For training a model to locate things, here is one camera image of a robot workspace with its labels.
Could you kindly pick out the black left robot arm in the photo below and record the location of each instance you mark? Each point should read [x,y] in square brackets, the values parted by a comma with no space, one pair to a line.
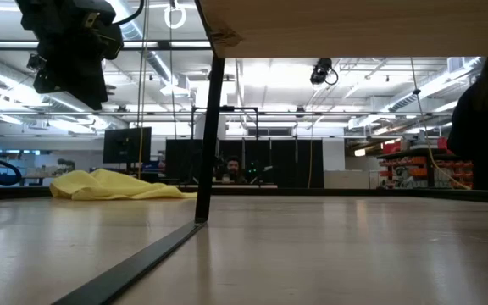
[66,12]

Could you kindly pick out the wooden shelf board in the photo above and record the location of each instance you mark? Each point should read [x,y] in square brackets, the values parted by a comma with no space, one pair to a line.
[354,25]

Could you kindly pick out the black computer monitor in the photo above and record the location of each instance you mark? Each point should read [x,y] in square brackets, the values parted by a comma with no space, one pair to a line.
[126,145]

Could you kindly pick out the yellow cloth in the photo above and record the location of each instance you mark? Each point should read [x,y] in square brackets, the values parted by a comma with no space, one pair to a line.
[108,186]

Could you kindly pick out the person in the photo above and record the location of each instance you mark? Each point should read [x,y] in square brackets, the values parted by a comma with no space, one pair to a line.
[485,140]
[233,169]

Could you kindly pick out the black partition panels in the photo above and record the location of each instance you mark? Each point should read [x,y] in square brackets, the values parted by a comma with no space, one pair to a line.
[278,163]

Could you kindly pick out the grey cabinet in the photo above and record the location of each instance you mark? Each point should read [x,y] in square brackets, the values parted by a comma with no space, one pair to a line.
[347,179]

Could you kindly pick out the red orange storage bins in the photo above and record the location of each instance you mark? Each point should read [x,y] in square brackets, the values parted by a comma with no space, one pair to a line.
[417,167]

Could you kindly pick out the black shelf bracket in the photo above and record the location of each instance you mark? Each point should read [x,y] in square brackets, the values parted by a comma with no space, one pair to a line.
[208,148]

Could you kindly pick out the black overhead camera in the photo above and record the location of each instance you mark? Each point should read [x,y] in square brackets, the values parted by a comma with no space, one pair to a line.
[321,71]

